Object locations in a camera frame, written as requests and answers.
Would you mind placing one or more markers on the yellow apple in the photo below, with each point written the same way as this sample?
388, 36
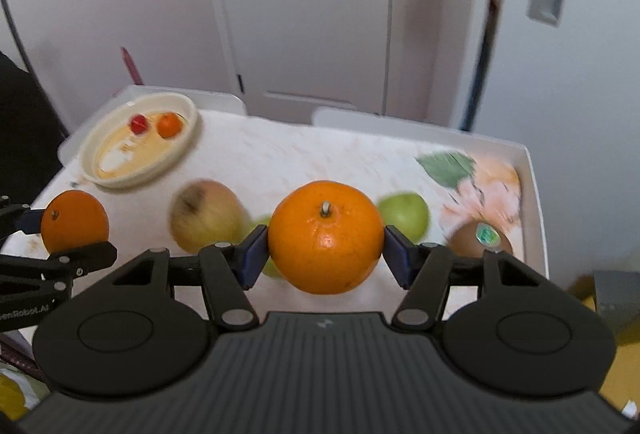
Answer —
207, 214

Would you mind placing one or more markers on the white refrigerator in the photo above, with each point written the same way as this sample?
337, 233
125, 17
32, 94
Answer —
590, 114

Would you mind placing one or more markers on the white tray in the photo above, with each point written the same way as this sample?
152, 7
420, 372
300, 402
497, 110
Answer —
350, 120

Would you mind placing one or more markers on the dark cloth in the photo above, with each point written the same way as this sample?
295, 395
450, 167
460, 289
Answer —
25, 139

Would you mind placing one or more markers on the small tangerine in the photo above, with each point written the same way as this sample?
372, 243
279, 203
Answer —
168, 125

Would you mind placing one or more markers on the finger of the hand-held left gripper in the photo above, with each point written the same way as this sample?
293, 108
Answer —
85, 255
32, 220

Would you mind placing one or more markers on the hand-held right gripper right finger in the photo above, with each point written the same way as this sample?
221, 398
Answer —
397, 259

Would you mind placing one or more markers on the brown kiwi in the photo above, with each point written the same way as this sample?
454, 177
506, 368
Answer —
465, 241

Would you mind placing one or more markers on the yellow cloth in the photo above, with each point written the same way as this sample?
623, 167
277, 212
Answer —
12, 394

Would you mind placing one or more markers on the red cherry tomato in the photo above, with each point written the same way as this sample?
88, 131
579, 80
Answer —
138, 123

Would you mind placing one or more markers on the green apple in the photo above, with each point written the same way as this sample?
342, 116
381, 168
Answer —
405, 214
272, 270

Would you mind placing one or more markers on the white door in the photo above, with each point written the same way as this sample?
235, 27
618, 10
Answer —
310, 39

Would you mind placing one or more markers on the medium orange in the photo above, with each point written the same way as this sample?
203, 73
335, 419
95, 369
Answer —
75, 221

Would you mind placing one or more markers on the grey box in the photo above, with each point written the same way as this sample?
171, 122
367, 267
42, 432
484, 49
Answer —
617, 291

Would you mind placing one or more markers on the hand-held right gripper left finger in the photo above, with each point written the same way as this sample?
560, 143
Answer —
252, 259

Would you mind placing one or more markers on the cream bowl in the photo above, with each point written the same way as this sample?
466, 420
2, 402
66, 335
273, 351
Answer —
140, 164

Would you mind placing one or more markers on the large orange with stem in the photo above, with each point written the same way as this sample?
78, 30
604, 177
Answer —
325, 239

